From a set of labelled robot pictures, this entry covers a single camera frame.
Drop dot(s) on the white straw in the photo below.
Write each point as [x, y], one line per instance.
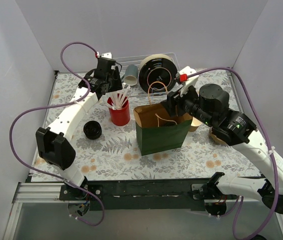
[111, 104]
[126, 88]
[116, 97]
[121, 98]

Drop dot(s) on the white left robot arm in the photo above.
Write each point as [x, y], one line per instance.
[54, 142]

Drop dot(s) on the white wire dish rack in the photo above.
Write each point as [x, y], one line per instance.
[136, 60]

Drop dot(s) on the green paper bag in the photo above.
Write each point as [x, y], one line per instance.
[152, 137]

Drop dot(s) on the brown paper cup stack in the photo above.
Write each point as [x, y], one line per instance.
[195, 124]

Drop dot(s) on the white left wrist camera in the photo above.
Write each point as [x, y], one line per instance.
[107, 55]

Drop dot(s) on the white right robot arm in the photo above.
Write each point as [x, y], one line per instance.
[210, 105]

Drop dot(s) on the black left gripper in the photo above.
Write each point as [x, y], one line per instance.
[115, 81]

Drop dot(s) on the red ribbed straw holder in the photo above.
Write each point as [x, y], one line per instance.
[120, 117]

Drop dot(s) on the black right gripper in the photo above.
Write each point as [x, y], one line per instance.
[172, 100]

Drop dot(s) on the black round plate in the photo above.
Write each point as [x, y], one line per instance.
[157, 73]

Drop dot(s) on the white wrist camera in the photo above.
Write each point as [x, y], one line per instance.
[107, 55]
[182, 78]

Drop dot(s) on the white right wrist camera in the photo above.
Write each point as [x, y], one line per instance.
[182, 78]

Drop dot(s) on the grey ceramic mug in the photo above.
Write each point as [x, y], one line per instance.
[131, 75]

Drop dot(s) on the stack of black lids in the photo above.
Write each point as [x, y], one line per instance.
[92, 130]

